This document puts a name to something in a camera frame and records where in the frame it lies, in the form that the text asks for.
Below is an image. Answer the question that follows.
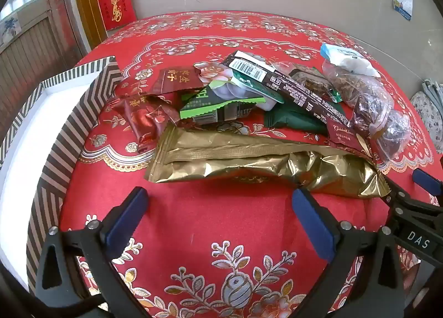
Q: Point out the long dark brown stick packet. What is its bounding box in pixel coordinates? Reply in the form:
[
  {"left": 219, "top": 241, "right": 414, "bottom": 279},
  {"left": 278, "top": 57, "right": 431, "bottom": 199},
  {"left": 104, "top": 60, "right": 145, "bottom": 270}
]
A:
[{"left": 221, "top": 51, "right": 350, "bottom": 128}]

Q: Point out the green and white snack packet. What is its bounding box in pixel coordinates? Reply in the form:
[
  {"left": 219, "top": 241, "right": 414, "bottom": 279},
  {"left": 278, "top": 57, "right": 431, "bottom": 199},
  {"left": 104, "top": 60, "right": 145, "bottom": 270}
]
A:
[{"left": 180, "top": 84, "right": 265, "bottom": 125}]

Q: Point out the white and blue snack packet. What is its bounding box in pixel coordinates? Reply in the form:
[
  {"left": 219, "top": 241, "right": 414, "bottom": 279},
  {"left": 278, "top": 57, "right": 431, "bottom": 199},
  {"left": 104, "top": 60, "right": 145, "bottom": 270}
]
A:
[{"left": 320, "top": 43, "right": 381, "bottom": 78}]

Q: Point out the red floral tablecloth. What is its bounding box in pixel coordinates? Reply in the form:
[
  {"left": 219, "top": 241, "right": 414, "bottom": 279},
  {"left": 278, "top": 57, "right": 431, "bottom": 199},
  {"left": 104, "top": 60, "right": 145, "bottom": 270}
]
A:
[{"left": 59, "top": 10, "right": 440, "bottom": 318}]

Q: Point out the brown metal door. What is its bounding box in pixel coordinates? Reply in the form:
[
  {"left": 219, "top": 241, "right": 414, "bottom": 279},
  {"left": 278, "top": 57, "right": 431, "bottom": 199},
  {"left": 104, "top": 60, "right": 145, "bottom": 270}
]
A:
[{"left": 0, "top": 0, "right": 87, "bottom": 139}]

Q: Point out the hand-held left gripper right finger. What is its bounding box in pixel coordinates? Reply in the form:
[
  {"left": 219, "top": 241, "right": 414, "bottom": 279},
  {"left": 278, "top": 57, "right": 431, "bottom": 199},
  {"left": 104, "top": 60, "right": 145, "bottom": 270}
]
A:
[{"left": 292, "top": 188, "right": 405, "bottom": 318}]

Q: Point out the dark green snack packet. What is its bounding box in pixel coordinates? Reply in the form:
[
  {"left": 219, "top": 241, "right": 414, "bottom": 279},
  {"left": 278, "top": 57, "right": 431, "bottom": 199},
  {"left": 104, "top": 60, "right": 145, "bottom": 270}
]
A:
[{"left": 264, "top": 105, "right": 329, "bottom": 137}]

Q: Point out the dark red stick packet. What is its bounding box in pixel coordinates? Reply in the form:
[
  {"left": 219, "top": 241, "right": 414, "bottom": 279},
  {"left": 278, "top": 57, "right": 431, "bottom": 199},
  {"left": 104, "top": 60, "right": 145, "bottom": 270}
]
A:
[{"left": 325, "top": 121, "right": 378, "bottom": 166}]

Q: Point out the striped cardboard box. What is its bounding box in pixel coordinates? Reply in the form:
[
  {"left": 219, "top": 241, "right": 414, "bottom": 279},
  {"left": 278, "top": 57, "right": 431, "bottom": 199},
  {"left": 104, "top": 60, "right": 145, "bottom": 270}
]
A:
[{"left": 0, "top": 56, "right": 122, "bottom": 296}]

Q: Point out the clear green-edged snack packet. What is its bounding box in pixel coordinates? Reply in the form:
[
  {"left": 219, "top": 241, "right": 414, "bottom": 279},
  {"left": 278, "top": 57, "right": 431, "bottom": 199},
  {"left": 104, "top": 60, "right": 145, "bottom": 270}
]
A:
[{"left": 277, "top": 62, "right": 343, "bottom": 102}]

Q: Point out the blue and white door sticker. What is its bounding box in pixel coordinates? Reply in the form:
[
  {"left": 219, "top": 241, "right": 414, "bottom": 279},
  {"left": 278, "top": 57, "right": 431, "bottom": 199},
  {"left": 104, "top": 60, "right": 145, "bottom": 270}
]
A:
[{"left": 0, "top": 16, "right": 22, "bottom": 45}]

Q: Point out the clear zip bag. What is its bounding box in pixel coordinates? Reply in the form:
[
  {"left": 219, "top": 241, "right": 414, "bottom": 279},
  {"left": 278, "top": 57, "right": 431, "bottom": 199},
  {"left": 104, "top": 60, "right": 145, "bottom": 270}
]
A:
[{"left": 322, "top": 58, "right": 411, "bottom": 163}]

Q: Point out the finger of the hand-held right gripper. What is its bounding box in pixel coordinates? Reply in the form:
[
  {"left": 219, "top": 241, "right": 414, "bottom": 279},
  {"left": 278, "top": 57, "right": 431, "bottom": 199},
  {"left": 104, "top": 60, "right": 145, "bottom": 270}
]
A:
[
  {"left": 379, "top": 173, "right": 443, "bottom": 228},
  {"left": 413, "top": 167, "right": 443, "bottom": 198}
]

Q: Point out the yellow wooden door frame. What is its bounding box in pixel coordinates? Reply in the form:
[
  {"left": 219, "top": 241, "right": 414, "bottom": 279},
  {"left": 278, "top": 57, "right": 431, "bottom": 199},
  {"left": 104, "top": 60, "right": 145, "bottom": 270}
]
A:
[{"left": 71, "top": 0, "right": 108, "bottom": 52}]

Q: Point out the gold foil snack packet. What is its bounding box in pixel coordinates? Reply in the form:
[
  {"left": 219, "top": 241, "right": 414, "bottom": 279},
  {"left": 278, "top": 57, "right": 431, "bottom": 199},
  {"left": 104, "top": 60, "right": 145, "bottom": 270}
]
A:
[{"left": 145, "top": 124, "right": 388, "bottom": 199}]

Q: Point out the floral chair cushion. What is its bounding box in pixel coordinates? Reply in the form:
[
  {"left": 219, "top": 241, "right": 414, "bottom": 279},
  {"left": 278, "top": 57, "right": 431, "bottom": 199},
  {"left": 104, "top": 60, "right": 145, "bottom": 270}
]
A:
[{"left": 410, "top": 79, "right": 443, "bottom": 154}]

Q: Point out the dark red snack packet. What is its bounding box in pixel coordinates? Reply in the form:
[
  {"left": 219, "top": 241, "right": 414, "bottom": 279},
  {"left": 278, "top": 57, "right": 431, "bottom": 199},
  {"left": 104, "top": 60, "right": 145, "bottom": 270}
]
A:
[
  {"left": 112, "top": 95, "right": 181, "bottom": 154},
  {"left": 150, "top": 68, "right": 205, "bottom": 95}
]

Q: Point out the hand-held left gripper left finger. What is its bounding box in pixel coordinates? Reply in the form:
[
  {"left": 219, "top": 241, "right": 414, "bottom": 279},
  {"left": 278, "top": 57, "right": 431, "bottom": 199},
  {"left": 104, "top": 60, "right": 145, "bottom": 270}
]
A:
[{"left": 35, "top": 187, "right": 149, "bottom": 318}]

